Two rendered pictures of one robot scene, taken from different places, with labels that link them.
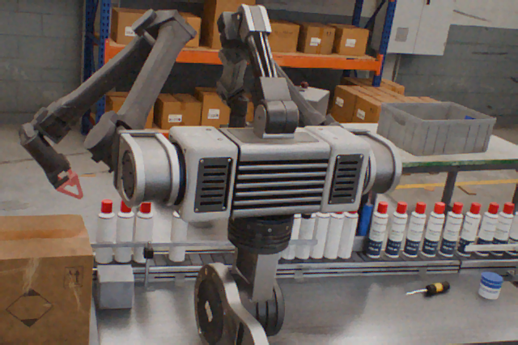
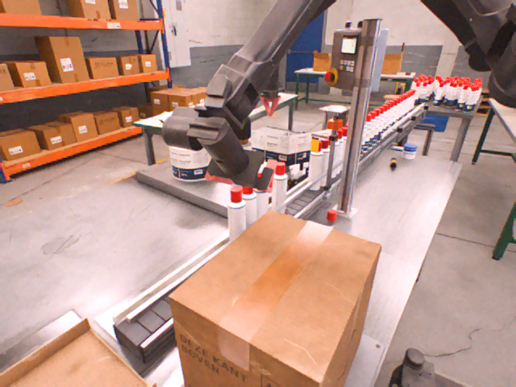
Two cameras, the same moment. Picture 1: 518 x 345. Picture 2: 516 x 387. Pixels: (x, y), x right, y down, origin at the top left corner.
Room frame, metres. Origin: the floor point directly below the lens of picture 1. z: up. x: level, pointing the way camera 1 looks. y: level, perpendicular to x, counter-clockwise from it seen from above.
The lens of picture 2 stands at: (1.18, 0.81, 1.46)
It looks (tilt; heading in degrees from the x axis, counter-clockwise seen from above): 27 degrees down; 326
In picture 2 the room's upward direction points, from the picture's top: straight up
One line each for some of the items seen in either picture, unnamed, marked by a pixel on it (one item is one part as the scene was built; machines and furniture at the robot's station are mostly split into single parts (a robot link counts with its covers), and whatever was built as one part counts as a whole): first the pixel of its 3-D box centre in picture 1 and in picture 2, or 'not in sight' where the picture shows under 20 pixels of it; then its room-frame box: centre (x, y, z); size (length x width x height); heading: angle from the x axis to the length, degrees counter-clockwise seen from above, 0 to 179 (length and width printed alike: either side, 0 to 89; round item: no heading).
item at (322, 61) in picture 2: not in sight; (323, 60); (6.07, -4.17, 0.97); 0.47 x 0.41 x 0.37; 114
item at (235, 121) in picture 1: (236, 122); (271, 84); (2.15, 0.09, 1.30); 0.10 x 0.07 x 0.07; 110
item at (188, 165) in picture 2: not in sight; (193, 157); (2.46, 0.30, 0.95); 0.20 x 0.20 x 0.14
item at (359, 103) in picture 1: (375, 122); (178, 109); (6.35, -1.09, 0.32); 1.20 x 0.83 x 0.64; 26
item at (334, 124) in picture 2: not in sight; (323, 158); (1.94, -0.01, 1.05); 0.10 x 0.04 x 0.33; 19
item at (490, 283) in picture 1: (490, 285); (409, 151); (2.07, -0.85, 0.87); 0.07 x 0.07 x 0.07
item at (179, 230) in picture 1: (179, 230); (279, 191); (1.92, 0.22, 0.98); 0.05 x 0.05 x 0.20
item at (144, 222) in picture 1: (143, 231); (260, 204); (1.88, 0.32, 0.98); 0.05 x 0.05 x 0.20
